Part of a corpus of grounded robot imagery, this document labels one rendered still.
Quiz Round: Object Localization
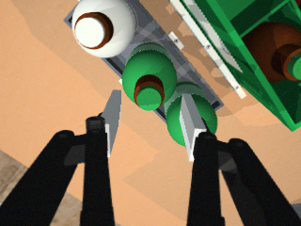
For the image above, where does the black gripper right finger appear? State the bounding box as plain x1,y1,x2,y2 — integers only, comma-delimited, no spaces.
180,93,301,226

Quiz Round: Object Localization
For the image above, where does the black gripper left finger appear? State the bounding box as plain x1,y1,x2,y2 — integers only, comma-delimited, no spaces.
0,89,121,226

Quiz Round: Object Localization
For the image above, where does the grey rectangular tray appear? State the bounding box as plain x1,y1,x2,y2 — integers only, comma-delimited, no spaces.
101,0,224,124

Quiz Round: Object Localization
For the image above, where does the green bottle crate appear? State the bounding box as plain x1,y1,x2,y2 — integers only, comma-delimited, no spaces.
180,0,301,105

